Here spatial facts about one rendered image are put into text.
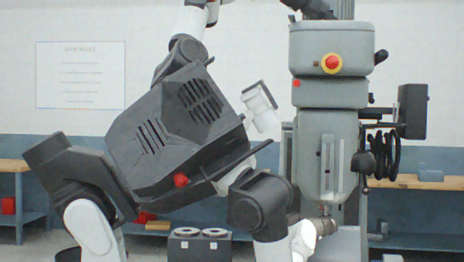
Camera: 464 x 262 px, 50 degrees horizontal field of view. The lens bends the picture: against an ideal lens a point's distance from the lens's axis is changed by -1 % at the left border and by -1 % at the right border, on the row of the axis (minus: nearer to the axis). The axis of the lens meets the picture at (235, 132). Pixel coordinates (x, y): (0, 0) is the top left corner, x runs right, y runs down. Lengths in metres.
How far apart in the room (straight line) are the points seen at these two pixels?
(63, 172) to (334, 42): 0.83
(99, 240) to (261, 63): 4.89
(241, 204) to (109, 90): 5.34
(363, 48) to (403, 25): 4.56
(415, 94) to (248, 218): 1.01
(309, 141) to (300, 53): 0.30
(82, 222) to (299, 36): 0.80
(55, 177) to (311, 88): 0.81
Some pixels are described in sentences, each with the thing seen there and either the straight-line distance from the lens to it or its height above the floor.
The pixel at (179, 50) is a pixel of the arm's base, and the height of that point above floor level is 1.77.
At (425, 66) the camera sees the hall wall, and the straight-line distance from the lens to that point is 6.09.
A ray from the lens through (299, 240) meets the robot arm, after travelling 1.49.
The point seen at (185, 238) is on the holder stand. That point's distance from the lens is 1.79.
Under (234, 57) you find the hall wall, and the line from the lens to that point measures 6.03.
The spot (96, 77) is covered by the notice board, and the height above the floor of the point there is 1.92.
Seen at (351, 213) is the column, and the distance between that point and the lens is 2.16.
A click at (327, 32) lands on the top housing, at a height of 1.85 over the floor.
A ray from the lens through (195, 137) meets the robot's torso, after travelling 1.10.
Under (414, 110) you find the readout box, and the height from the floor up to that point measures 1.62.
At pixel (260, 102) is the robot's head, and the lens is 1.31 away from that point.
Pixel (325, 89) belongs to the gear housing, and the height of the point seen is 1.69.
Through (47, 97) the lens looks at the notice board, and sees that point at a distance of 6.78.
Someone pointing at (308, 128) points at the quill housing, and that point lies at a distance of 1.65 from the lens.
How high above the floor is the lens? 1.64
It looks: 3 degrees down
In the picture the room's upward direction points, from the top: 1 degrees clockwise
